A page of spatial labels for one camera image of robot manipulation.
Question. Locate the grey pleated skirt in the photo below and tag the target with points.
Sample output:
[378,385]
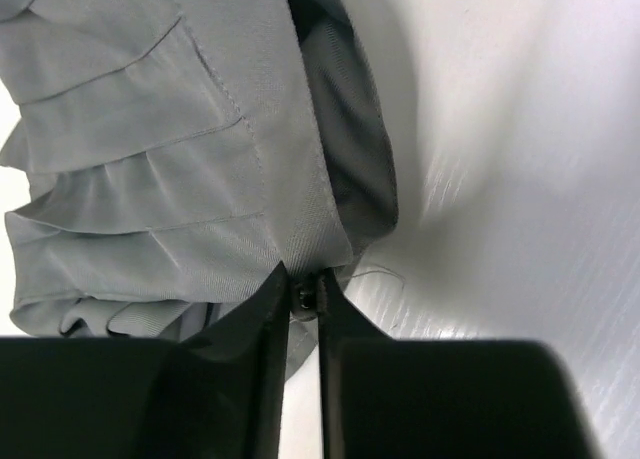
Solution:
[177,151]

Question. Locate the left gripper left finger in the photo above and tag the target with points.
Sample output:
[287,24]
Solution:
[217,395]

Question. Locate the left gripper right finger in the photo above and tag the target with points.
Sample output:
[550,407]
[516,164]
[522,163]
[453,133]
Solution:
[440,398]

